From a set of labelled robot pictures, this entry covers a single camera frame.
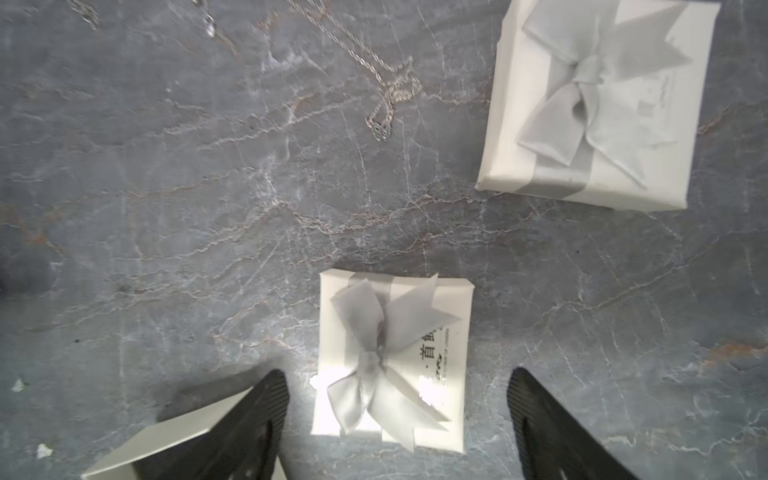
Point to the white jewelry box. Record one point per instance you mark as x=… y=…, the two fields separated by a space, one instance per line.
x=598 y=102

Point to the white jewelry box lid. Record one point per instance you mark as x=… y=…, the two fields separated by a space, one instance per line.
x=393 y=358

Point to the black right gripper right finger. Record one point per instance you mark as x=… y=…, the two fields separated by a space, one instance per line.
x=551 y=443

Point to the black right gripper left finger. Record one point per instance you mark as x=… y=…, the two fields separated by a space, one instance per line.
x=244 y=444

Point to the white box base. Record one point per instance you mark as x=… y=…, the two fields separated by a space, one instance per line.
x=151 y=453

